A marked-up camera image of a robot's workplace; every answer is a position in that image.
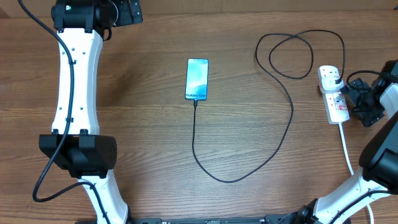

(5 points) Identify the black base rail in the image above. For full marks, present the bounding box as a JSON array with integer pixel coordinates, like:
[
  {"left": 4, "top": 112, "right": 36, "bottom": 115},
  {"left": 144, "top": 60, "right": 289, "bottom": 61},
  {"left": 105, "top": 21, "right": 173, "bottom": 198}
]
[{"left": 74, "top": 213, "right": 352, "bottom": 224}]

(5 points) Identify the white charger plug adapter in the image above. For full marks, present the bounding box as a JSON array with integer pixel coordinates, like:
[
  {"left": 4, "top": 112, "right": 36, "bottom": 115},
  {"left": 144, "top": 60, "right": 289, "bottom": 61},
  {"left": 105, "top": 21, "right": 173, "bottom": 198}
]
[{"left": 320, "top": 77, "right": 344, "bottom": 94}]

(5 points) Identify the Samsung Galaxy smartphone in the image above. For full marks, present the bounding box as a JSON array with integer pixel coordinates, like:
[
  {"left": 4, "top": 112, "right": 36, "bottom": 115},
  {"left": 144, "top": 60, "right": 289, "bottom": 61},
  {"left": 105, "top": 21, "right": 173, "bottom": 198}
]
[{"left": 185, "top": 58, "right": 209, "bottom": 101}]

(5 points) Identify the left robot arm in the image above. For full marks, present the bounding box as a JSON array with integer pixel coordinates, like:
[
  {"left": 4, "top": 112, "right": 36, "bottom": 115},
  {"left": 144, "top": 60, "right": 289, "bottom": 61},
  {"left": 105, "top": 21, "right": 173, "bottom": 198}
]
[{"left": 39, "top": 0, "right": 143, "bottom": 223}]

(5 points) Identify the white power strip cord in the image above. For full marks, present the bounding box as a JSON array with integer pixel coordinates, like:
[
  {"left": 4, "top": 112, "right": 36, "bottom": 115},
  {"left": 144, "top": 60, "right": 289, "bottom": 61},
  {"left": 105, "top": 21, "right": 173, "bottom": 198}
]
[{"left": 338, "top": 123, "right": 375, "bottom": 224}]

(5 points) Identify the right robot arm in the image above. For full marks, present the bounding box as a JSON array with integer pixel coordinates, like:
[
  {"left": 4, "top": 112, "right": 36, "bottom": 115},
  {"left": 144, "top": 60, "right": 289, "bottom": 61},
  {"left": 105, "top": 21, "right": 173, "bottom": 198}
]
[{"left": 280, "top": 60, "right": 397, "bottom": 224}]

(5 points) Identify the black USB charging cable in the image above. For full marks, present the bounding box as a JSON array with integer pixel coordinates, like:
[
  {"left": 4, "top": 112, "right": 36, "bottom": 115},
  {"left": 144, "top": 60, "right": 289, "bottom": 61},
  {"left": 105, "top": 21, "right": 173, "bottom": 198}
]
[{"left": 191, "top": 29, "right": 346, "bottom": 184}]

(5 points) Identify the white power strip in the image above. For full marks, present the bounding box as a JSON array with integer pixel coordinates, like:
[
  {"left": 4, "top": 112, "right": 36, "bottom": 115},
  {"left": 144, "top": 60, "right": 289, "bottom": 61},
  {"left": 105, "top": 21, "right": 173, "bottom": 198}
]
[{"left": 317, "top": 65, "right": 349, "bottom": 124}]

